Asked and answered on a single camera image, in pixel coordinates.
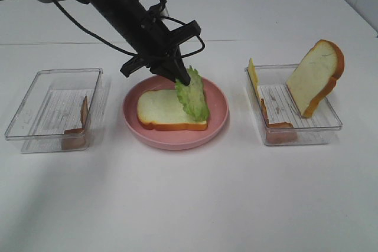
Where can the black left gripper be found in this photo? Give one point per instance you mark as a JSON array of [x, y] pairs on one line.
[[157, 48]]

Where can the green lettuce leaf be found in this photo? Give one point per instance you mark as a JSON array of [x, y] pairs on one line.
[[192, 97]]

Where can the square white bread slice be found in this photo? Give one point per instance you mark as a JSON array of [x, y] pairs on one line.
[[161, 110]]

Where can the tray bacon strip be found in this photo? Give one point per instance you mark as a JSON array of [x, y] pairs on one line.
[[277, 133], [76, 137]]

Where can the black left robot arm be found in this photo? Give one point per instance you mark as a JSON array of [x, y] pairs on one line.
[[120, 11]]

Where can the pink round plate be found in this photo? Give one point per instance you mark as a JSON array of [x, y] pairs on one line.
[[178, 139]]

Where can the yellow cheese slice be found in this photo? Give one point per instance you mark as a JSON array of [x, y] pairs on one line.
[[254, 78]]

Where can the left clear plastic tray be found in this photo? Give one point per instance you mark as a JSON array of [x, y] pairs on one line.
[[52, 105]]

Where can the clear plastic tray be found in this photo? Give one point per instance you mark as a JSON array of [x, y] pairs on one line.
[[319, 129], [52, 105]]

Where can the round-top bread slice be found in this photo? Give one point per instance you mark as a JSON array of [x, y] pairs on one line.
[[316, 76]]

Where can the right clear plastic tray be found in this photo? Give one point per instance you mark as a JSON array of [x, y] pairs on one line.
[[319, 129]]

